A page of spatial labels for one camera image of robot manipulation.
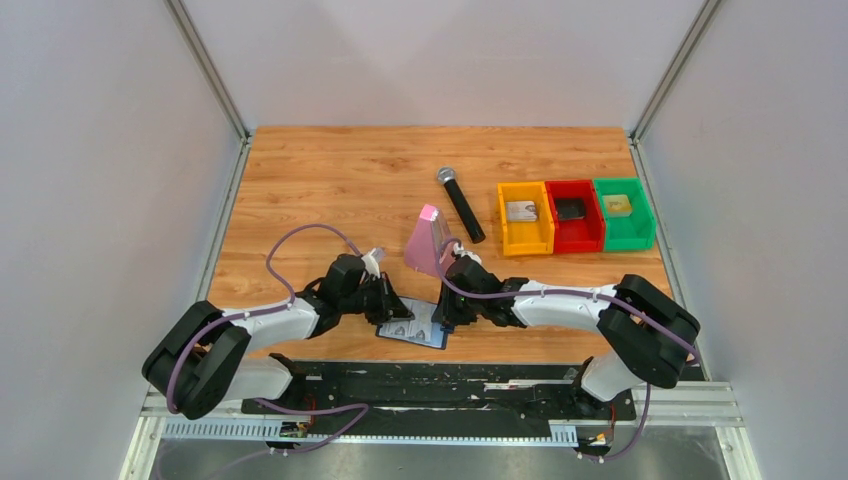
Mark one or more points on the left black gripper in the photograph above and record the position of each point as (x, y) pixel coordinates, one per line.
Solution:
(390, 307)

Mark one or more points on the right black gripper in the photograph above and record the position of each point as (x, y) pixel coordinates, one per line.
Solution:
(447, 315)

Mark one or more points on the blue leather card holder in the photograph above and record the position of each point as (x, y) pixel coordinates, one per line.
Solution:
(445, 334)

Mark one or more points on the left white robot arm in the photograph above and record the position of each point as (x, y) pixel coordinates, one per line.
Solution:
(203, 360)

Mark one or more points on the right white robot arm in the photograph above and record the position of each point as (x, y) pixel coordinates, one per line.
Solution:
(651, 336)

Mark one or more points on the white VIP card left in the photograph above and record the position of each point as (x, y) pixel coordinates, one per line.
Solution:
(399, 329)

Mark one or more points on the white cards in yellow bin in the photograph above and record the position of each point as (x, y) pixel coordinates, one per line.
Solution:
(523, 211)

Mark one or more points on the black cards in red bin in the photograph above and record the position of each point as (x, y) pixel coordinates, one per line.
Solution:
(569, 209)

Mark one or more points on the gold cards in green bin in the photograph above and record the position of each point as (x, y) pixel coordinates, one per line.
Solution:
(617, 205)

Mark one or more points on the pink metronome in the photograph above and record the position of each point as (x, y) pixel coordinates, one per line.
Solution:
(424, 251)

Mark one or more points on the yellow plastic bin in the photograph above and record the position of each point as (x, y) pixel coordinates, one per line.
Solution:
(522, 239)

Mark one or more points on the black microphone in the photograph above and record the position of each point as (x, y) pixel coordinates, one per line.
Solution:
(447, 177)

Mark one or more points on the red plastic bin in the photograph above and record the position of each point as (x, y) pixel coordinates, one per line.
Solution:
(578, 221)

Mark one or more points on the green plastic bin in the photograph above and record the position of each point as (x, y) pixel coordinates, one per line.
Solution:
(633, 231)

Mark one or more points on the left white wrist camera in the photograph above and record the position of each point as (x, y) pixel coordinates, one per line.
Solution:
(372, 259)

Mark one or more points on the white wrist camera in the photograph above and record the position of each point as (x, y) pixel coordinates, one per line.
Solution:
(372, 259)
(459, 252)

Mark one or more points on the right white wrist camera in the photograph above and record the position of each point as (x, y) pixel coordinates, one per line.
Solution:
(459, 252)

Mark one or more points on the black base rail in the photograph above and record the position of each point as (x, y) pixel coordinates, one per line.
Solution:
(450, 399)

